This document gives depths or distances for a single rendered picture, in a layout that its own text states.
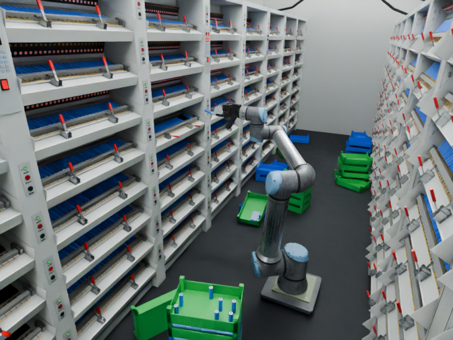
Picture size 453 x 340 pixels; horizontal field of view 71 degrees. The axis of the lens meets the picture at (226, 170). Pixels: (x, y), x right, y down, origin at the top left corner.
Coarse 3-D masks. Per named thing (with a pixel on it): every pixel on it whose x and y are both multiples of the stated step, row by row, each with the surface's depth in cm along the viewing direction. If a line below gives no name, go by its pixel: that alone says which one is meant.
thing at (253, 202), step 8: (248, 192) 293; (248, 200) 295; (256, 200) 293; (264, 200) 292; (248, 208) 289; (256, 208) 287; (264, 208) 281; (240, 216) 284; (248, 216) 283; (256, 224) 274
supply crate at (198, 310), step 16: (192, 288) 150; (208, 288) 148; (224, 288) 146; (240, 288) 143; (192, 304) 142; (208, 304) 142; (224, 304) 142; (240, 304) 136; (176, 320) 132; (192, 320) 130; (208, 320) 129; (224, 320) 134
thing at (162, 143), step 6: (186, 108) 231; (168, 114) 214; (192, 114) 231; (198, 114) 228; (198, 120) 230; (204, 120) 228; (174, 132) 201; (180, 132) 204; (186, 132) 207; (192, 132) 217; (162, 138) 189; (174, 138) 195; (180, 138) 203; (156, 144) 181; (162, 144) 184; (168, 144) 191; (156, 150) 181
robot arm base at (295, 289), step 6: (282, 276) 196; (282, 282) 195; (288, 282) 192; (294, 282) 191; (300, 282) 192; (306, 282) 196; (282, 288) 195; (288, 288) 192; (294, 288) 191; (300, 288) 192; (306, 288) 195; (294, 294) 192; (300, 294) 193
